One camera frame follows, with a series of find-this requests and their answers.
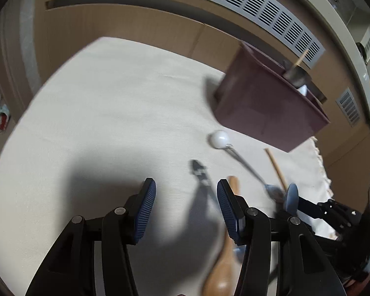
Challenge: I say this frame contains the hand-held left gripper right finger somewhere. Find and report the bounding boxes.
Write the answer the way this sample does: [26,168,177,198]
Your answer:
[216,179,347,296]

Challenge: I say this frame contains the white fringed tablecloth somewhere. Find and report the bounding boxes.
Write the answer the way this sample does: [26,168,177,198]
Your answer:
[0,36,335,296]

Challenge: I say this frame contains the maroon plastic utensil box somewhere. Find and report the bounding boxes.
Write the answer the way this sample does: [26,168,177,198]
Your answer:
[212,41,331,153]

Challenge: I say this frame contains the red patterned slipper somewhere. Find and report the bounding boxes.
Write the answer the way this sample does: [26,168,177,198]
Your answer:
[0,105,11,134]

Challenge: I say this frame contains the grey kitchen countertop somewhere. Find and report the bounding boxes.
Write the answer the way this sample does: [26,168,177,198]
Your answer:
[277,0,370,124]

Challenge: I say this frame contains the utensils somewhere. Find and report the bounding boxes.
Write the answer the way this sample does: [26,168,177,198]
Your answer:
[282,62,312,87]

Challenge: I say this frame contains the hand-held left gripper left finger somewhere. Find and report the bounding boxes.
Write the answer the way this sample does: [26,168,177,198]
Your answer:
[25,177,157,296]

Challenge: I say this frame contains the grey wall vent panel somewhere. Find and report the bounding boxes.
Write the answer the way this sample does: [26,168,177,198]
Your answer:
[359,28,370,62]

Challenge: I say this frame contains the long grey vent grille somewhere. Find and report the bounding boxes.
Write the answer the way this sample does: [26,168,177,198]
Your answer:
[83,0,326,68]

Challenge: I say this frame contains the black smiley handle spoon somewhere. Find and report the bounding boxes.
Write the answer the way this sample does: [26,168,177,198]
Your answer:
[189,159,218,198]

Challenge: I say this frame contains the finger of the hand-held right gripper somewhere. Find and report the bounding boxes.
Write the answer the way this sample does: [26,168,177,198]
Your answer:
[283,183,325,218]

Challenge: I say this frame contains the brown wooden spoon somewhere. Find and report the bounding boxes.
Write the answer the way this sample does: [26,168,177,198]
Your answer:
[202,176,242,296]

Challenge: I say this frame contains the wooden chopstick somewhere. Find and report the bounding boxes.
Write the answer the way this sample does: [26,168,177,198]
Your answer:
[264,148,289,192]
[294,49,309,68]

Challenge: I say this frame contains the short grey vent grille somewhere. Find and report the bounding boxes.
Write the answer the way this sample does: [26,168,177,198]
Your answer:
[335,87,361,128]

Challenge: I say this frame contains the white ball handle spoon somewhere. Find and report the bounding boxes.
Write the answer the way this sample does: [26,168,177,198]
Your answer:
[208,130,286,204]

